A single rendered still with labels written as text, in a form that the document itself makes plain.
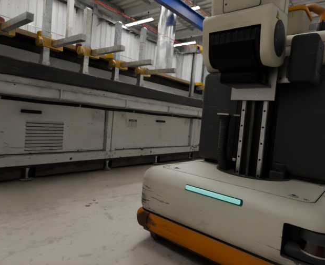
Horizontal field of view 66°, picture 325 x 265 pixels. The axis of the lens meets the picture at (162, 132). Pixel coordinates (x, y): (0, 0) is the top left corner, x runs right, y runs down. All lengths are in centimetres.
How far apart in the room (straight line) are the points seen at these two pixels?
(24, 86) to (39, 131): 39
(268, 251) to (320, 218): 15
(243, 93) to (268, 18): 30
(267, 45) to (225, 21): 15
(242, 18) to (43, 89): 113
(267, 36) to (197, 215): 56
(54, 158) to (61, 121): 25
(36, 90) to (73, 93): 23
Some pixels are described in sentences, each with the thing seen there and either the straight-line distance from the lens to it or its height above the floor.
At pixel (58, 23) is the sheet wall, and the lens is 1006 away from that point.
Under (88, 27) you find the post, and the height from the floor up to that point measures 99.
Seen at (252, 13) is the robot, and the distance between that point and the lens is 82.
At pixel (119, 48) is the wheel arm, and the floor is 84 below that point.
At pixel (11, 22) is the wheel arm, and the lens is 137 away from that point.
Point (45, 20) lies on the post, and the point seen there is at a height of 94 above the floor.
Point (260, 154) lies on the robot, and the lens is 99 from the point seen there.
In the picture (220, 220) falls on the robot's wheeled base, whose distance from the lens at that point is 78.
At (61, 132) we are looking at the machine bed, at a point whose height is 31.
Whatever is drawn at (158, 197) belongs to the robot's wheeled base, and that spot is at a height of 19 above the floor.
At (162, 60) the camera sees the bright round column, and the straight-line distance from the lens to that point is 713.
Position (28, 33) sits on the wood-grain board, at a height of 88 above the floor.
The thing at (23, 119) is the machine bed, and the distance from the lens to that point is 177.
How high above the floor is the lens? 46
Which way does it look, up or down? 3 degrees down
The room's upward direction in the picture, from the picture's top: 5 degrees clockwise
